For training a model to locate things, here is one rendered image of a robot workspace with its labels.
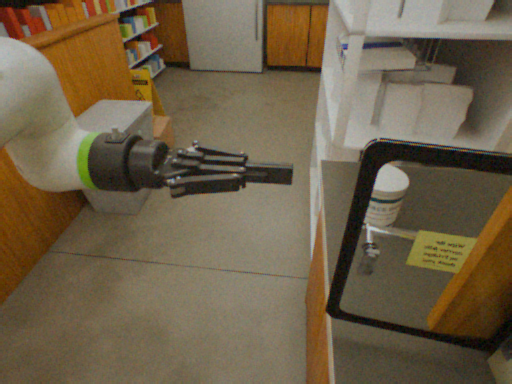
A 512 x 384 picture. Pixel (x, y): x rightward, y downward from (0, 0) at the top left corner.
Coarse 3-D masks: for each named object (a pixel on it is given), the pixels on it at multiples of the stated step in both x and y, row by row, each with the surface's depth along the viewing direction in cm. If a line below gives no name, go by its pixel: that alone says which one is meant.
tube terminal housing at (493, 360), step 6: (498, 354) 57; (492, 360) 58; (498, 360) 57; (504, 360) 55; (510, 360) 54; (492, 366) 58; (498, 366) 57; (504, 366) 55; (510, 366) 54; (492, 372) 58; (498, 372) 57; (504, 372) 55; (510, 372) 54; (498, 378) 57; (504, 378) 55; (510, 378) 54
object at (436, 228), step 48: (432, 144) 37; (384, 192) 42; (432, 192) 40; (480, 192) 38; (384, 240) 47; (432, 240) 44; (480, 240) 42; (384, 288) 53; (432, 288) 50; (480, 288) 47; (480, 336) 54
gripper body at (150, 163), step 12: (144, 144) 46; (156, 144) 46; (132, 156) 45; (144, 156) 45; (156, 156) 45; (168, 156) 48; (132, 168) 45; (144, 168) 45; (156, 168) 46; (168, 168) 46; (180, 168) 46; (192, 168) 46; (132, 180) 46; (144, 180) 46; (156, 180) 45
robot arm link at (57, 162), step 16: (64, 128) 44; (80, 128) 48; (16, 144) 42; (32, 144) 42; (48, 144) 43; (64, 144) 45; (80, 144) 45; (16, 160) 44; (32, 160) 44; (48, 160) 44; (64, 160) 45; (80, 160) 45; (32, 176) 46; (48, 176) 46; (64, 176) 46; (80, 176) 46
